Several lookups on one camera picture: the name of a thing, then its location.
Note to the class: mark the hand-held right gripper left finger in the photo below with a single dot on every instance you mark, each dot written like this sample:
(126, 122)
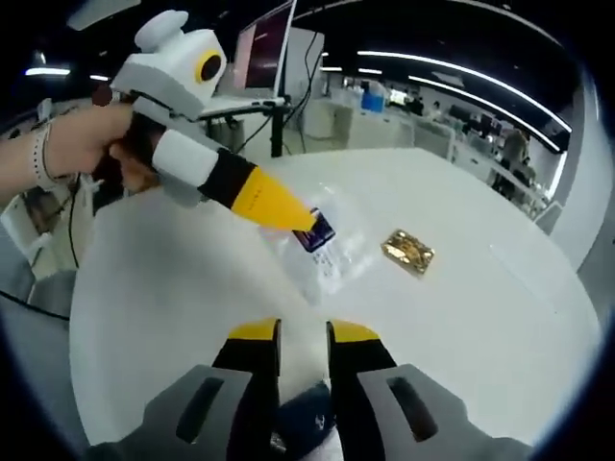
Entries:
(254, 394)

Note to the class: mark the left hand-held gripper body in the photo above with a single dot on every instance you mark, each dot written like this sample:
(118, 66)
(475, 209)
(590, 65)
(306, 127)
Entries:
(168, 77)

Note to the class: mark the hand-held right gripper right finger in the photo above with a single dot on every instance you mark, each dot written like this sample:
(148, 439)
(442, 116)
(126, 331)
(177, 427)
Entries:
(355, 394)

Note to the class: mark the green black skincare packet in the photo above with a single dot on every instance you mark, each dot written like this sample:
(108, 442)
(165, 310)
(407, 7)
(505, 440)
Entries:
(307, 408)

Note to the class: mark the clear skincare sachet dark square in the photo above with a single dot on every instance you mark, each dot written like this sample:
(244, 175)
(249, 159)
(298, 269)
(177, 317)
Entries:
(327, 269)

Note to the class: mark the gold foil skincare sachet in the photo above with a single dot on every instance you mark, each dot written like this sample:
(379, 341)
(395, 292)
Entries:
(408, 252)

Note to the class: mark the person's left hand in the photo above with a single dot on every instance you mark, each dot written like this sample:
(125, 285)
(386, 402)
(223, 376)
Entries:
(86, 139)

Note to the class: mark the white desk black legs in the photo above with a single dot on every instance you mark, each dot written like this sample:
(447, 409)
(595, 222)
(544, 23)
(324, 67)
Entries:
(245, 108)

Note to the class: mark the computer monitor maroon screen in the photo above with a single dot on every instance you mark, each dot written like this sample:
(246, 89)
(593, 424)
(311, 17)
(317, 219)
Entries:
(264, 48)

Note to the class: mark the white wristwatch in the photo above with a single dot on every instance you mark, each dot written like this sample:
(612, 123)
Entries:
(44, 158)

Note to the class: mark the blue bin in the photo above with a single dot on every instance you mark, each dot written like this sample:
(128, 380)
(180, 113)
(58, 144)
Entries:
(373, 101)

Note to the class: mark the long ceiling light strip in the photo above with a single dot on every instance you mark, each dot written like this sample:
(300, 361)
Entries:
(456, 67)

